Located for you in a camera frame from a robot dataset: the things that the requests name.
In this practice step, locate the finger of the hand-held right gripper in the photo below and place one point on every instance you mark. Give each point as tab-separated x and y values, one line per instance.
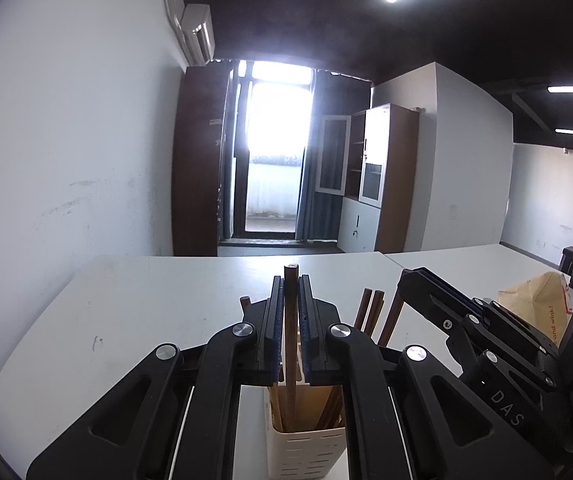
441	292
466	352

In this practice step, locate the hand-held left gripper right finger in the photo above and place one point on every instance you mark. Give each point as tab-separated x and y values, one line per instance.
305	330

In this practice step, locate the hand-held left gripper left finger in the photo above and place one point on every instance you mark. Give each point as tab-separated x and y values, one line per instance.
277	330

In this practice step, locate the cream plastic utensil holder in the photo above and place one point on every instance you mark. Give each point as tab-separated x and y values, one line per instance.
306	452

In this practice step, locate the brown paper bag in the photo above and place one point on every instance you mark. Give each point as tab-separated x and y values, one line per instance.
526	300

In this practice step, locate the grey curtain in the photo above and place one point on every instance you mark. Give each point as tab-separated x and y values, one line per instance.
316	210

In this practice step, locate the glass door cabinet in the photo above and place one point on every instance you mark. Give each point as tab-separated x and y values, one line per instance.
381	160

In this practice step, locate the brown wooden wardrobe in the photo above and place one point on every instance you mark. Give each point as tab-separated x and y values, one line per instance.
196	160

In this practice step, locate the balcony door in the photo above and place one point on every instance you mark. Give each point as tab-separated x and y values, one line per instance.
271	125

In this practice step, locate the white air conditioner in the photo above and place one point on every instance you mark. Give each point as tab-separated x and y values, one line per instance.
199	35

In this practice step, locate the white wall duct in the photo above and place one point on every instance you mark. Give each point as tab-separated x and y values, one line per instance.
172	0

